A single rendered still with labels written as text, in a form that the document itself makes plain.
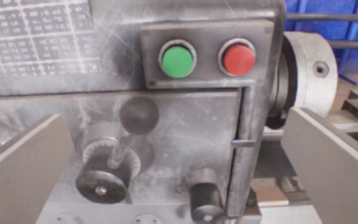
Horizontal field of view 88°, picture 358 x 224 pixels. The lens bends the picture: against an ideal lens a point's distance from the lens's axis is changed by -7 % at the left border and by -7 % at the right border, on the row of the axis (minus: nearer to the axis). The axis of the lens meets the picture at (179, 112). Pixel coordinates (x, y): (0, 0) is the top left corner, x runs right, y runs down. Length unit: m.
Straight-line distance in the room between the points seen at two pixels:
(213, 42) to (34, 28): 0.19
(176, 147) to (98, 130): 0.10
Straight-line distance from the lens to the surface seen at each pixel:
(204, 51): 0.20
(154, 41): 0.19
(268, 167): 0.84
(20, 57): 0.29
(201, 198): 0.28
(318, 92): 0.49
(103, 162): 0.24
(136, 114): 0.16
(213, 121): 0.25
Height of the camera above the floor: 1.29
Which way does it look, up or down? 30 degrees down
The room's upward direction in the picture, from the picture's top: 2 degrees counter-clockwise
